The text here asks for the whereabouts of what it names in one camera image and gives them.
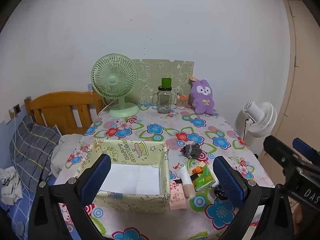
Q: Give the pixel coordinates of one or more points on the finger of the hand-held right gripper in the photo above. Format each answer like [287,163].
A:
[306,148]
[280,152]

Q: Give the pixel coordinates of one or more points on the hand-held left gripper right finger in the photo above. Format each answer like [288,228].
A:
[228,180]

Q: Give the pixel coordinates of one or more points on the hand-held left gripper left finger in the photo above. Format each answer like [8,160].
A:
[96,177]

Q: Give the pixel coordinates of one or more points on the small glossy dark container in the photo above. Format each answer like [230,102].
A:
[221,193]

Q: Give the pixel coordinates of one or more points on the green cartoon tissue packet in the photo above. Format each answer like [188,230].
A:
[203,180]

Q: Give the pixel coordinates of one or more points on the yellow cartoon storage box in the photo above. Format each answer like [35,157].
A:
[125,152]

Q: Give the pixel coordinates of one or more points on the white sock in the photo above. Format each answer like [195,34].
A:
[185,176]

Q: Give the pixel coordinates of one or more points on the grey socks bundle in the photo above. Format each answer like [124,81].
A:
[192,151]

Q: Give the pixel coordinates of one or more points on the person's right hand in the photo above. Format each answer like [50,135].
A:
[298,216]

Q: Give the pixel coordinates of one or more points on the white standing fan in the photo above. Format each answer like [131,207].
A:
[260,117]

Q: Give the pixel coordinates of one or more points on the white bedding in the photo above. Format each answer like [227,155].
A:
[65,145]

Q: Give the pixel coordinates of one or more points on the beige door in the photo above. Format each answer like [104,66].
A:
[300,80]

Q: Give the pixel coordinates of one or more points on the grey plaid pillow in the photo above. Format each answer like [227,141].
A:
[32,145]

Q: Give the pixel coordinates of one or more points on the floral tablecloth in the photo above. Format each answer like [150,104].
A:
[175,127]

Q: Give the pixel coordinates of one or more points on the blue bed sheet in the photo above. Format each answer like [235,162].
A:
[22,205]

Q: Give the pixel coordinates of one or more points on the purple plush bunny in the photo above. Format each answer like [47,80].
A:
[202,100]

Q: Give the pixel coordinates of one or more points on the wooden bed headboard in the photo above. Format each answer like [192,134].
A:
[57,100]

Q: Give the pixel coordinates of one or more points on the crumpled white cloth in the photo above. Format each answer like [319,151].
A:
[10,187]

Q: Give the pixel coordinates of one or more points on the cotton swab container orange lid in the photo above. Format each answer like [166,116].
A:
[182,103]

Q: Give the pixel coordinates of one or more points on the green desk fan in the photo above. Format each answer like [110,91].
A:
[112,80]

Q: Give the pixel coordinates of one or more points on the glass jar mug green lid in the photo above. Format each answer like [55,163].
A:
[163,100]

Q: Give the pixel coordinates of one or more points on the small wooden ornament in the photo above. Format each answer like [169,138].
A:
[192,79]

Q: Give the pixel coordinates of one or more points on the green patterned board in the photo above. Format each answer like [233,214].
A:
[160,67]

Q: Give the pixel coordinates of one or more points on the wall socket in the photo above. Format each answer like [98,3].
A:
[17,109]

